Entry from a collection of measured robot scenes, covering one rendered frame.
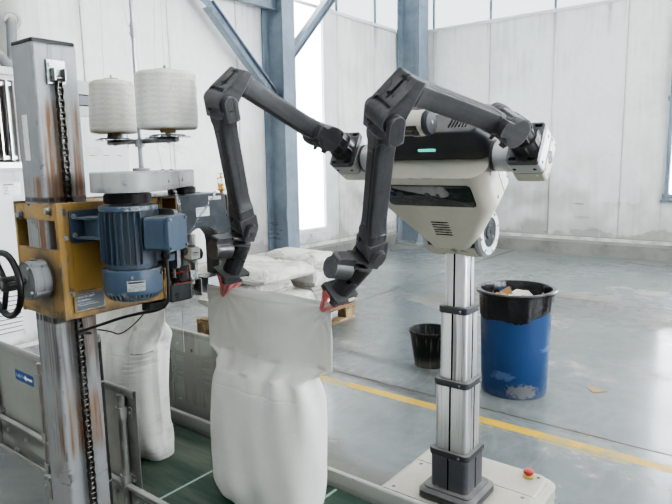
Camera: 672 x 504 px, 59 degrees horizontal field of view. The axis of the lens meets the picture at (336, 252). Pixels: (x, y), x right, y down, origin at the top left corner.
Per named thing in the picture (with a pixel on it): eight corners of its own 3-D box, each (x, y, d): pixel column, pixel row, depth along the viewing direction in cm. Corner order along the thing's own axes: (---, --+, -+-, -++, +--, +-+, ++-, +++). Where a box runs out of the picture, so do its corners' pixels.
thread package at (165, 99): (211, 132, 167) (208, 69, 164) (161, 130, 154) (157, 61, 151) (174, 134, 177) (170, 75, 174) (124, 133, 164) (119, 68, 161)
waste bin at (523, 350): (565, 384, 383) (569, 284, 373) (537, 410, 343) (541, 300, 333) (493, 369, 412) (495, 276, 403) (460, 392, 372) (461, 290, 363)
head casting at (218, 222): (238, 271, 206) (234, 184, 202) (180, 283, 187) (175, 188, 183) (183, 263, 224) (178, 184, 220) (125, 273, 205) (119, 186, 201)
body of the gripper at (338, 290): (318, 286, 160) (334, 269, 156) (341, 280, 168) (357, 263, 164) (332, 306, 158) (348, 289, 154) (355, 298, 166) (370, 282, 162)
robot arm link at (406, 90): (413, 74, 119) (386, 55, 126) (381, 134, 125) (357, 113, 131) (536, 123, 148) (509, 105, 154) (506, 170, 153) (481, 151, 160)
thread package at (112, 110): (149, 134, 182) (146, 78, 180) (106, 133, 171) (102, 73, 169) (121, 136, 191) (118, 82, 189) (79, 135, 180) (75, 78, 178)
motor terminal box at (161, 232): (190, 256, 160) (187, 213, 158) (171, 262, 150) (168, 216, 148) (162, 255, 162) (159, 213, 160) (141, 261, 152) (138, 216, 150)
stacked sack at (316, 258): (343, 265, 550) (343, 249, 548) (313, 272, 516) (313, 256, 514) (289, 259, 591) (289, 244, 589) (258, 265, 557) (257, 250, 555)
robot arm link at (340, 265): (389, 254, 152) (371, 234, 157) (356, 249, 144) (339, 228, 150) (367, 290, 156) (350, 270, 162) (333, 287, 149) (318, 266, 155)
